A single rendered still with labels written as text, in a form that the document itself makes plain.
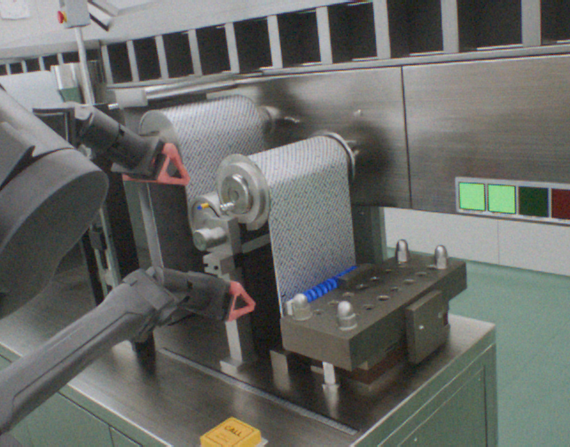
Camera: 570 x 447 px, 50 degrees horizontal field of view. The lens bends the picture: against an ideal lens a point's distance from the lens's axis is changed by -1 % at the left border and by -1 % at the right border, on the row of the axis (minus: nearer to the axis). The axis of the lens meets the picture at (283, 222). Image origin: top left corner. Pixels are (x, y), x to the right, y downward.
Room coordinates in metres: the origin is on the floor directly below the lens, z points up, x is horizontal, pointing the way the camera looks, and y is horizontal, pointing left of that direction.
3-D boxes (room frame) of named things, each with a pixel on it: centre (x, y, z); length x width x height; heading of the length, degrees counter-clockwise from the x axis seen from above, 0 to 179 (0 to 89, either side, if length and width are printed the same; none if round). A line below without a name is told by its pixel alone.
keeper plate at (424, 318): (1.07, -0.24, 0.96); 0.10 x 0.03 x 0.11; 134
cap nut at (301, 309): (1.04, -0.01, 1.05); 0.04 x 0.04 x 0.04
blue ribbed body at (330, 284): (1.17, -0.07, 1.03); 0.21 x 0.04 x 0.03; 134
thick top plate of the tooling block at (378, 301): (1.13, -0.17, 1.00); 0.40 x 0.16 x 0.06; 134
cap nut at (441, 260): (1.21, -0.32, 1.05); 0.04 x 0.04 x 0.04
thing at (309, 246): (1.18, -0.06, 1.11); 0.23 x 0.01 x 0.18; 134
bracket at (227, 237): (1.14, 0.13, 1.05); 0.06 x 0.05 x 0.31; 134
